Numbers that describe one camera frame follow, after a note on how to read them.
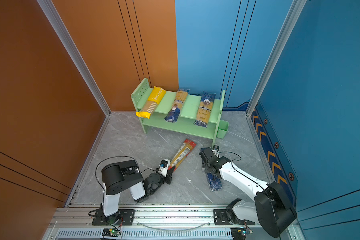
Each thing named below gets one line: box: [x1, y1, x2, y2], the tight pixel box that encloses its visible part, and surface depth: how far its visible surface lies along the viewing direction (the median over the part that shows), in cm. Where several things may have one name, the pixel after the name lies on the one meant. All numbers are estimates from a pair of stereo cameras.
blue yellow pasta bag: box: [193, 91, 216, 128], surface depth 82 cm
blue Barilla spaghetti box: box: [207, 172, 222, 192], surface depth 82 cm
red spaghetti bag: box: [168, 139, 197, 171], surface depth 93 cm
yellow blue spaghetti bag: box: [164, 88, 190, 123], surface depth 86 cm
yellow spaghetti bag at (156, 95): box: [135, 86, 167, 120], surface depth 86 cm
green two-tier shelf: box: [131, 77, 226, 146], surface depth 86 cm
